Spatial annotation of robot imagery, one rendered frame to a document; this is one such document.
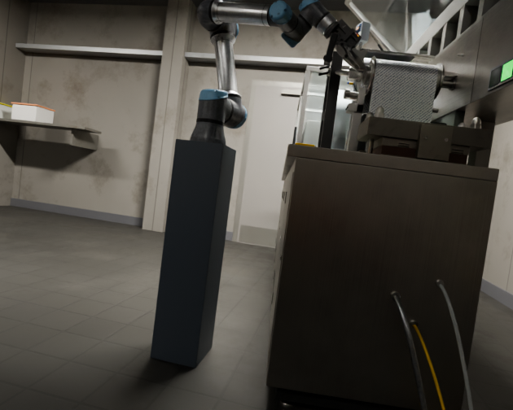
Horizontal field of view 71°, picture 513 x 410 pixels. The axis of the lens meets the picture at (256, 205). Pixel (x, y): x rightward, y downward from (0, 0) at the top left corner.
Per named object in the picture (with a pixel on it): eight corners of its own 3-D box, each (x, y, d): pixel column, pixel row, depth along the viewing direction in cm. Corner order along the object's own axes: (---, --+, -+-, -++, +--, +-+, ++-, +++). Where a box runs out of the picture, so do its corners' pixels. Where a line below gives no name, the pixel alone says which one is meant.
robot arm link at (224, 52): (210, 126, 158) (199, 9, 162) (229, 133, 171) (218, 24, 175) (233, 119, 152) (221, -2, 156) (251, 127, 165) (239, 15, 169)
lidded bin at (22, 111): (54, 126, 511) (55, 110, 510) (35, 121, 478) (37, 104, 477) (29, 124, 519) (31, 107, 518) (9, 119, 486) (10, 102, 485)
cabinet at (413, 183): (272, 263, 370) (283, 181, 366) (335, 272, 366) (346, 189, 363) (259, 415, 119) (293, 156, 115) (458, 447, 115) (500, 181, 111)
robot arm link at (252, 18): (189, -11, 151) (291, -7, 128) (204, 2, 161) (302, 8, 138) (182, 17, 152) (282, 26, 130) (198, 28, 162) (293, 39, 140)
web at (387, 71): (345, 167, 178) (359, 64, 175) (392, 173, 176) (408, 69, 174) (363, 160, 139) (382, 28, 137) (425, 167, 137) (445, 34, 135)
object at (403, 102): (366, 130, 139) (372, 82, 138) (427, 137, 138) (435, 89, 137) (366, 130, 138) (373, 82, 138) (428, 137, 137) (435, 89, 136)
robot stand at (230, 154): (150, 357, 147) (175, 138, 143) (171, 338, 167) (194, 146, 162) (195, 368, 143) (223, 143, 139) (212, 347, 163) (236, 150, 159)
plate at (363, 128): (356, 141, 135) (358, 124, 135) (465, 154, 133) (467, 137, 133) (366, 133, 119) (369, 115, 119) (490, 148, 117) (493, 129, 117)
